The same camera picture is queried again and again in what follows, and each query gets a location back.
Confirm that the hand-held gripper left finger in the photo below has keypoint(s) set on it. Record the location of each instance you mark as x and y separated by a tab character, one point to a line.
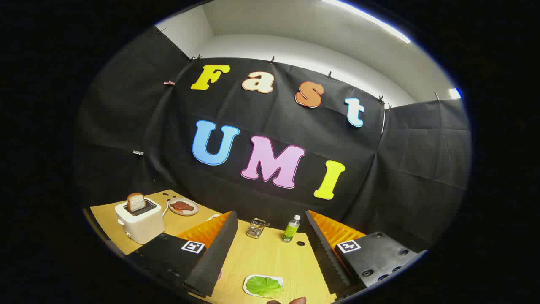
215	257

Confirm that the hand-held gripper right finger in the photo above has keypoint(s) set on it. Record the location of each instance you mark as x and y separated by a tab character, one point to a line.
325	257

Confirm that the green lettuce leaf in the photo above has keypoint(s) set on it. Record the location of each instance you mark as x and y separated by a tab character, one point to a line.
263	286

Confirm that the toasted bread slice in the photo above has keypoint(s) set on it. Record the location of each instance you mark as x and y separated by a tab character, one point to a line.
136	202

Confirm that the white divided dish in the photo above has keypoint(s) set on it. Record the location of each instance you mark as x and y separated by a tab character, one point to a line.
213	217

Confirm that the green label bottle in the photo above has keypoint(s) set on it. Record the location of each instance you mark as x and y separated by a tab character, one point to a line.
290	231

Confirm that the small white dish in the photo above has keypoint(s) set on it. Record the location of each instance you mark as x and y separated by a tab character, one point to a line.
245	289

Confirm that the beige round plate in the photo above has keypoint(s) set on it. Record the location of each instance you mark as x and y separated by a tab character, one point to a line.
195	211

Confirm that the brown meat piece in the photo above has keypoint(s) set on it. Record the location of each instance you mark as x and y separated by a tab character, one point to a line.
181	206

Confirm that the white toaster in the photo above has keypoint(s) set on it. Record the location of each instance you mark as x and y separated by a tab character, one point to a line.
143	228

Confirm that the small ceiling light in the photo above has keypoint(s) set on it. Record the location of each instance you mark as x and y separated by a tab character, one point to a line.
454	93

